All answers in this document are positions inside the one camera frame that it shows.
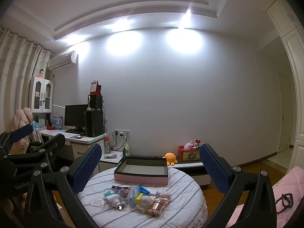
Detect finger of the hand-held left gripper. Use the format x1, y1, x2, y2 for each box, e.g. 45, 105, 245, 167
5, 133, 66, 172
0, 123, 34, 158

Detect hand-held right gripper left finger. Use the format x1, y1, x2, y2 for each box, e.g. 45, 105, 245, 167
24, 143, 102, 228

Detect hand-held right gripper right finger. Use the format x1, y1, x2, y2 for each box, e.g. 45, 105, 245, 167
199, 143, 277, 228

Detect pink cardboard box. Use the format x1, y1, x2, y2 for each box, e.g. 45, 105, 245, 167
113, 156, 169, 188

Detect pink white block figure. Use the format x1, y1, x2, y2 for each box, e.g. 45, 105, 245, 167
154, 190, 172, 199

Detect pink puffer jacket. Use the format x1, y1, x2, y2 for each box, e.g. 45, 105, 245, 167
11, 107, 34, 155

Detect white nightstand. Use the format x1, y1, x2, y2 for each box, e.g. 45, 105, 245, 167
100, 153, 126, 171

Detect white desk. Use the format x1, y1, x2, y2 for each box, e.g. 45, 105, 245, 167
39, 128, 107, 171

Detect red-capped water bottle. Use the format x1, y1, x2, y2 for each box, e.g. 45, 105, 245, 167
104, 136, 112, 154

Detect red toy box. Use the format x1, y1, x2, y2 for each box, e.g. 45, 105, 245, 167
178, 145, 201, 162

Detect black computer monitor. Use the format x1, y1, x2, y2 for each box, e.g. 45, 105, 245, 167
64, 104, 89, 131

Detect striped white table cloth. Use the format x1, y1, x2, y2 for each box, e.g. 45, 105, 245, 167
78, 164, 208, 228

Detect white plug-in device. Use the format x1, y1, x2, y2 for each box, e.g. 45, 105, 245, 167
104, 194, 120, 207

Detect white glass-door cabinet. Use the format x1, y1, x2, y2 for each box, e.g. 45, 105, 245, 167
28, 77, 55, 114

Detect colourful block toy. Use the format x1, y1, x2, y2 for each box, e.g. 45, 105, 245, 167
112, 187, 130, 196

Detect black computer tower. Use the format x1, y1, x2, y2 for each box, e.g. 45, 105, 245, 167
86, 110, 104, 138

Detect orange octopus plush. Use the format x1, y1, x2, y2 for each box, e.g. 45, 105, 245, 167
164, 152, 178, 166

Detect transparent plastic case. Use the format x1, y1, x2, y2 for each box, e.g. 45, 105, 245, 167
127, 185, 140, 207

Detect small black speaker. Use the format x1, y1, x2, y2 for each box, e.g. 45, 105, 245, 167
89, 94, 103, 111

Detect beige curtain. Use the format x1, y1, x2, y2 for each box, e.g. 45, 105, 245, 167
0, 27, 51, 133

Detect rose gold metal item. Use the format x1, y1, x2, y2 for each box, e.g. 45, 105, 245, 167
148, 199, 167, 217

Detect white astronaut figure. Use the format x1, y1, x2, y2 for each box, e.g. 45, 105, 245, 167
136, 195, 154, 211

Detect pink blanket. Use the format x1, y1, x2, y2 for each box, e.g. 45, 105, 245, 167
226, 166, 304, 228

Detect black eyeglasses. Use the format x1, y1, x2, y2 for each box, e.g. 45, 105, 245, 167
275, 192, 295, 213

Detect white air conditioner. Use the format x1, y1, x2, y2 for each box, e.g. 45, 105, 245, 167
47, 50, 78, 71

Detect white door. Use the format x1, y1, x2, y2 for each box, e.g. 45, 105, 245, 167
277, 74, 291, 154

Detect black power cable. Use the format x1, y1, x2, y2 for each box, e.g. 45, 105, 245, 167
111, 133, 127, 151

